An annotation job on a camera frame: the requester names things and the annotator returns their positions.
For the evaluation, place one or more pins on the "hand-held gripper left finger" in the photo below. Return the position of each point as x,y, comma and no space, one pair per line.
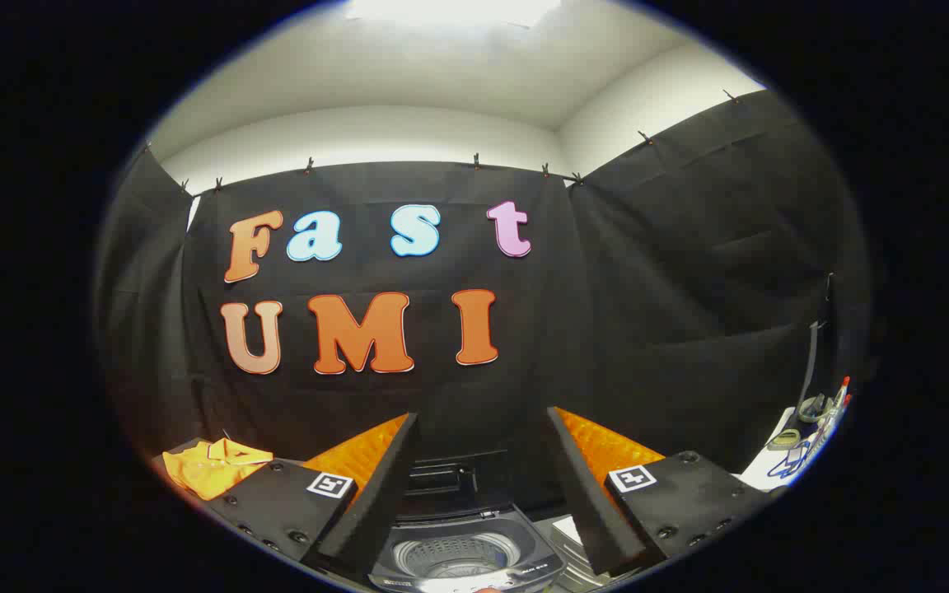
380,494

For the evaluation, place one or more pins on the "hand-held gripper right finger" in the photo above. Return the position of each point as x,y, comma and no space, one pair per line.
590,502

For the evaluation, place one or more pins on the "transparent washing machine lid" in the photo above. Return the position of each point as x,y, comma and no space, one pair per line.
458,486

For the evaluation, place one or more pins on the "grey washing machine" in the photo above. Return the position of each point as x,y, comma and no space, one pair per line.
466,556

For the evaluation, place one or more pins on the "orange polo shirt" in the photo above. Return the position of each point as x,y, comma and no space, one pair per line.
211,469

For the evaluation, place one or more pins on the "red-tipped tools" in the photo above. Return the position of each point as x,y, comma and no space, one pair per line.
842,394

